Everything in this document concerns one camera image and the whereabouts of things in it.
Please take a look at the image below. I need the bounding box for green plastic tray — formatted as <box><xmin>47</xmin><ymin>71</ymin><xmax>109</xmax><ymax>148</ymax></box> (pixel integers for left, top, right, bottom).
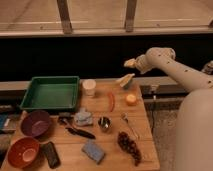
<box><xmin>20</xmin><ymin>76</ymin><xmax>80</xmax><ymax>111</ymax></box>

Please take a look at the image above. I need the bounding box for blue object at left edge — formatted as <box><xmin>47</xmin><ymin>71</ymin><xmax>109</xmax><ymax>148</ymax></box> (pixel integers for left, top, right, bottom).
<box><xmin>0</xmin><ymin>114</ymin><xmax>13</xmax><ymax>131</ymax></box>

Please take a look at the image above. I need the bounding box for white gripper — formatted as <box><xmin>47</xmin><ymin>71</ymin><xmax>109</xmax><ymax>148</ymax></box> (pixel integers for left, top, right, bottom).
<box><xmin>116</xmin><ymin>55</ymin><xmax>152</xmax><ymax>89</ymax></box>

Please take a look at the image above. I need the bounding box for orange bowl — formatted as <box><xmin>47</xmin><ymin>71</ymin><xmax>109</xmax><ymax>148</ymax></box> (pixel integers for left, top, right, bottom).
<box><xmin>7</xmin><ymin>137</ymin><xmax>40</xmax><ymax>168</ymax></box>

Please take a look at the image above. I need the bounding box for purple bowl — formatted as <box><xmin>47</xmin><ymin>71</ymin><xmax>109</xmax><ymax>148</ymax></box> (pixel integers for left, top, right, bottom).
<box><xmin>21</xmin><ymin>110</ymin><xmax>51</xmax><ymax>137</ymax></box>

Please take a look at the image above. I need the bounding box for white paper cup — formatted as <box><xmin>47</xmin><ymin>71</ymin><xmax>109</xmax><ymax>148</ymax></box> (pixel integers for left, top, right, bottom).
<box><xmin>82</xmin><ymin>79</ymin><xmax>96</xmax><ymax>97</ymax></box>

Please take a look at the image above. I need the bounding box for metal spoon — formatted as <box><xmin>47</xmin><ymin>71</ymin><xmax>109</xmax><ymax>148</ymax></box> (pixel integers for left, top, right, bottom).
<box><xmin>121</xmin><ymin>113</ymin><xmax>140</xmax><ymax>139</ymax></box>

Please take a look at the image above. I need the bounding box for black eraser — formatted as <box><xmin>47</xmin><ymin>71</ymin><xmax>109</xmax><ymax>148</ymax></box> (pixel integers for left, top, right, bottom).
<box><xmin>41</xmin><ymin>141</ymin><xmax>60</xmax><ymax>169</ymax></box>

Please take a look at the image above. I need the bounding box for blue sponge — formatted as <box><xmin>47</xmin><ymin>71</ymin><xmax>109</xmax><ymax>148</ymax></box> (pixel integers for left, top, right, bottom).
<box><xmin>82</xmin><ymin>140</ymin><xmax>105</xmax><ymax>164</ymax></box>

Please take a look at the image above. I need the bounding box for small metal cup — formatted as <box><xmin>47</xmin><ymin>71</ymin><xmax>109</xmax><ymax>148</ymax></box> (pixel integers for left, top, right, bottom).
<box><xmin>98</xmin><ymin>117</ymin><xmax>111</xmax><ymax>133</ymax></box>

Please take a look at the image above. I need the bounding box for bunch of dark grapes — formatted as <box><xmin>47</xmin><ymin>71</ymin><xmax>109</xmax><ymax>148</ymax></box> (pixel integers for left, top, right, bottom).
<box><xmin>117</xmin><ymin>132</ymin><xmax>142</xmax><ymax>166</ymax></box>

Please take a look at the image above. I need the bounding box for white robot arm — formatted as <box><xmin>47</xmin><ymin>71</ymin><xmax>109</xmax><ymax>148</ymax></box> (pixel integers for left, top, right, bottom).
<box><xmin>124</xmin><ymin>47</ymin><xmax>213</xmax><ymax>171</ymax></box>

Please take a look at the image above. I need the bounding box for small dark toy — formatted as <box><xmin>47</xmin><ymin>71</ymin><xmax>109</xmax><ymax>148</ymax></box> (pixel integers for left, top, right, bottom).
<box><xmin>58</xmin><ymin>112</ymin><xmax>72</xmax><ymax>125</ymax></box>

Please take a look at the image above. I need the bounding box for black knife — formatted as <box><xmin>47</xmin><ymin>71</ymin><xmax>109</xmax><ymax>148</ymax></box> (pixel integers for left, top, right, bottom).
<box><xmin>66</xmin><ymin>128</ymin><xmax>96</xmax><ymax>139</ymax></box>

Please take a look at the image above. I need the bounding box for red chili pepper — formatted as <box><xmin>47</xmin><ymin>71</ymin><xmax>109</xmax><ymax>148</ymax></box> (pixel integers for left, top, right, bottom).
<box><xmin>108</xmin><ymin>92</ymin><xmax>115</xmax><ymax>112</ymax></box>

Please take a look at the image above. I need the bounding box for orange fruit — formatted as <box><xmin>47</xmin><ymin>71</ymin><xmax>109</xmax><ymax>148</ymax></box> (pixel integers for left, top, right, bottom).
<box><xmin>125</xmin><ymin>94</ymin><xmax>137</xmax><ymax>106</ymax></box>

